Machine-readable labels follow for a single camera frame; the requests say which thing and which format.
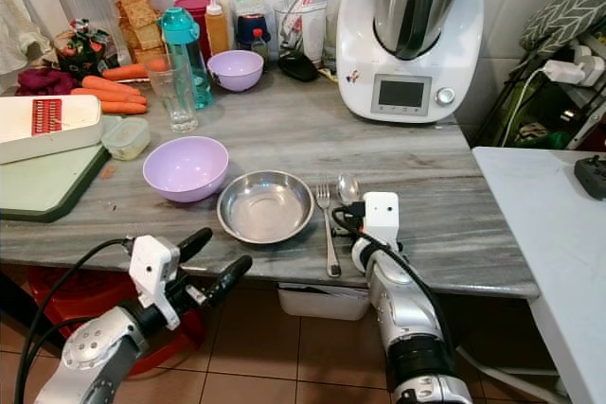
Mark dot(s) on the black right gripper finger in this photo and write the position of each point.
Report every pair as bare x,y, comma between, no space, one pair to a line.
341,228

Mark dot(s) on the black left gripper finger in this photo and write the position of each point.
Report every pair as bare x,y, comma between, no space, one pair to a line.
195,243
233,276

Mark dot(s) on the steel spoon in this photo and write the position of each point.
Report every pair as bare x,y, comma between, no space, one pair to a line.
348,187

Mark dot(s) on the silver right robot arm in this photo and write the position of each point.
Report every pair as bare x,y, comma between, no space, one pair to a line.
400,314

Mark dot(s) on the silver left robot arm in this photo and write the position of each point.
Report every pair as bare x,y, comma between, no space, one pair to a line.
90,352

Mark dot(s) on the steel fork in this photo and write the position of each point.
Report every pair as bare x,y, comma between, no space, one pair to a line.
329,243

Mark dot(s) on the stainless steel bowl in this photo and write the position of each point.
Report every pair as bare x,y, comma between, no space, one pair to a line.
265,208

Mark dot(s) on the large lilac plastic bowl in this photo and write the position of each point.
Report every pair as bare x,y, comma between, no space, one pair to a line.
186,168

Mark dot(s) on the white plastic bin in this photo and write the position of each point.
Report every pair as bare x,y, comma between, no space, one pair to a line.
322,302

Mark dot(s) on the red plastic stool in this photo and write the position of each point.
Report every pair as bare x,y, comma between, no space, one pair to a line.
76,295

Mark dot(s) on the small clear lidded container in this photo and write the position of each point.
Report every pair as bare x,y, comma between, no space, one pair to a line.
126,138

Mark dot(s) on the white food processor steel jug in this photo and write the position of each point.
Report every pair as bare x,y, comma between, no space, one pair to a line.
405,96

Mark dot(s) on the clear drinking glass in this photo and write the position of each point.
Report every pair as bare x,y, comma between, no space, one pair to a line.
175,106

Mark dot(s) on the orange carrot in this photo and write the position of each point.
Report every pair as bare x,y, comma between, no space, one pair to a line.
125,108
109,85
99,96
128,71

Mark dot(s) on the pale green cutting board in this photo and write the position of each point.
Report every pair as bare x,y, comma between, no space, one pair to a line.
43,191

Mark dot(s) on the small black rounded object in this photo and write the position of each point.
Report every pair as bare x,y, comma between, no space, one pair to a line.
296,66

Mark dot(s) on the small lilac plastic bowl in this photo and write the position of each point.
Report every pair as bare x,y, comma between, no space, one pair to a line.
235,70

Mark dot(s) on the clear utensil container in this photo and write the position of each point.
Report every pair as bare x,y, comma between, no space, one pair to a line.
308,35

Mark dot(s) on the white mandoline slicer red blade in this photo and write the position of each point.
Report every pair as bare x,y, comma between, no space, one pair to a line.
38,130

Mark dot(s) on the small red cap bottle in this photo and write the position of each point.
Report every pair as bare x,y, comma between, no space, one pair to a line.
258,44

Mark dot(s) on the white side table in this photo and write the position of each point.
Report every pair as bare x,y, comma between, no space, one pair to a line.
554,243

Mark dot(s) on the dark green bag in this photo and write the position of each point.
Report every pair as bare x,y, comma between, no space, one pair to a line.
540,120

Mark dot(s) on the teal water bottle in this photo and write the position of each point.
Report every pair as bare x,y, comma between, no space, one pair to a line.
183,35

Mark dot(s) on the orange sauce bottle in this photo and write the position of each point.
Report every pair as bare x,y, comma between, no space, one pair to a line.
217,32

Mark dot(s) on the dark purple cloth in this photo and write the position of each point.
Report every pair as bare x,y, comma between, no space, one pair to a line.
45,81

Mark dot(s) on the black floral packet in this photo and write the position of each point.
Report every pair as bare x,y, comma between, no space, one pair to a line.
85,50

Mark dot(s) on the clear jar dark blue label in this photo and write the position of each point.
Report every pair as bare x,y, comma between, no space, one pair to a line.
251,14

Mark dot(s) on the red lid cracker jar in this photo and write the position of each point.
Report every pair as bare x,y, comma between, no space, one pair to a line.
134,14

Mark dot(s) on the dark red canister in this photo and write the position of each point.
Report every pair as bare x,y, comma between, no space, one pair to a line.
197,4

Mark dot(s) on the small black device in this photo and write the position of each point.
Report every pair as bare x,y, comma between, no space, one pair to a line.
592,177

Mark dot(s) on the white power adapter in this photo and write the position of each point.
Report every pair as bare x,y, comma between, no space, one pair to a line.
568,71

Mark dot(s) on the pale hanging towel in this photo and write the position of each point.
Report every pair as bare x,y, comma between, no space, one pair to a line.
21,16

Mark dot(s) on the grey herringbone cloth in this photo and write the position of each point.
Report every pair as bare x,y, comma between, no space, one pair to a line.
568,2

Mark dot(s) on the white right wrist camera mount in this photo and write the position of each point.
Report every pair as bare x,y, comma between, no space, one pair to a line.
382,217

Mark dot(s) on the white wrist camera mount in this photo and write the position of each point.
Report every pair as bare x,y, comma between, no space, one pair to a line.
151,268
382,217

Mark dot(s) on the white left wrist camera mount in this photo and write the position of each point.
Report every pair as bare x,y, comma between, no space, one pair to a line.
151,268

